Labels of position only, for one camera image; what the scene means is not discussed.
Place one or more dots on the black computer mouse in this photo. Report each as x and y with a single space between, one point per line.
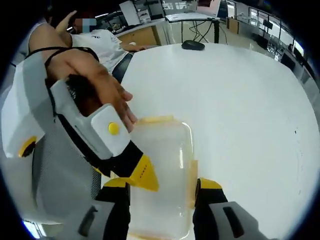
193 45

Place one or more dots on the person's white shirt torso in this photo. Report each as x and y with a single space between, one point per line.
100 45

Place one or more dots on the person's left hand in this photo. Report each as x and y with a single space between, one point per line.
95 80

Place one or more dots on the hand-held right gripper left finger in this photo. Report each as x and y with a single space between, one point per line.
112 212

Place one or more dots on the wooden cabinet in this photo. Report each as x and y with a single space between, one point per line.
140 35

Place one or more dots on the white standing desk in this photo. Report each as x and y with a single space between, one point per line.
187 17

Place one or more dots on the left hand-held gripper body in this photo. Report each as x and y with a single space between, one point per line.
105 130

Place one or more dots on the clear plastic buckle container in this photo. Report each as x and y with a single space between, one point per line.
160 160

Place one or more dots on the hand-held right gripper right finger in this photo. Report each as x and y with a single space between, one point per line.
212 200

